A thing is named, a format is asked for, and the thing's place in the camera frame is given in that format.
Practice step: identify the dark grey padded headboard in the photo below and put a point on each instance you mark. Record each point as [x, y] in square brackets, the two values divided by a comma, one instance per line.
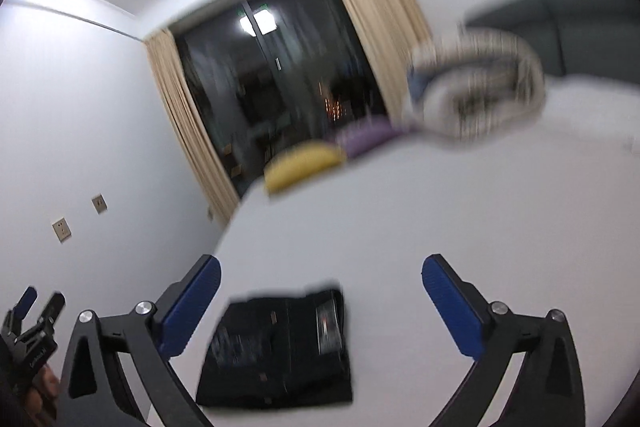
[599, 38]

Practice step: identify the person left hand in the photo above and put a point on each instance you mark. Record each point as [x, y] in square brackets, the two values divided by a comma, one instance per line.
[41, 400]

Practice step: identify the beige curtain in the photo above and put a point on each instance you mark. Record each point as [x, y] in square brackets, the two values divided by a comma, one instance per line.
[388, 31]
[188, 126]

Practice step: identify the wall socket plate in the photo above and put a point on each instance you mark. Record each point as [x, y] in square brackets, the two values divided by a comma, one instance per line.
[99, 203]
[61, 230]

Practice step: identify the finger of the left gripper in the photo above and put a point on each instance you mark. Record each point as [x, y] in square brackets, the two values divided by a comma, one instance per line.
[21, 309]

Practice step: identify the beige curtain right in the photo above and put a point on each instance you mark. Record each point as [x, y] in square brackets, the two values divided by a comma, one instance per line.
[388, 31]

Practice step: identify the rolled beige grey duvet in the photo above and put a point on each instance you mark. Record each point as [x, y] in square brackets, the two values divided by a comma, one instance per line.
[463, 87]

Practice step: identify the purple pillow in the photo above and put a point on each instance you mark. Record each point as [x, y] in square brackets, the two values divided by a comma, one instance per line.
[366, 134]

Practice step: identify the beige curtain left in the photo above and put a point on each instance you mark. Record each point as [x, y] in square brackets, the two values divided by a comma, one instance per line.
[188, 126]

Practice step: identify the wall socket plate upper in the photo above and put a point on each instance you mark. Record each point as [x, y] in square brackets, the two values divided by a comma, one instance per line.
[99, 203]

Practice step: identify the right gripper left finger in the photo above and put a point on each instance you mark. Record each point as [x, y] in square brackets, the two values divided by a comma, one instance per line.
[94, 387]

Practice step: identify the black denim pants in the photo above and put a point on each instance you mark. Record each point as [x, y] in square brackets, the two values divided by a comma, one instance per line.
[278, 352]

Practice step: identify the wall socket plate lower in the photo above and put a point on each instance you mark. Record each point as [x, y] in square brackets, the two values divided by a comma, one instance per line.
[61, 230]

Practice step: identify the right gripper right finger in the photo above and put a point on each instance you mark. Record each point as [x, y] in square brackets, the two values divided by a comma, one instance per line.
[548, 390]

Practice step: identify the yellow pillow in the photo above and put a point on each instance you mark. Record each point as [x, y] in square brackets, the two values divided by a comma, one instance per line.
[301, 162]

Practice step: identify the dark glass window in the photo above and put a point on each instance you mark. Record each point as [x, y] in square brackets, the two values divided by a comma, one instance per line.
[266, 75]

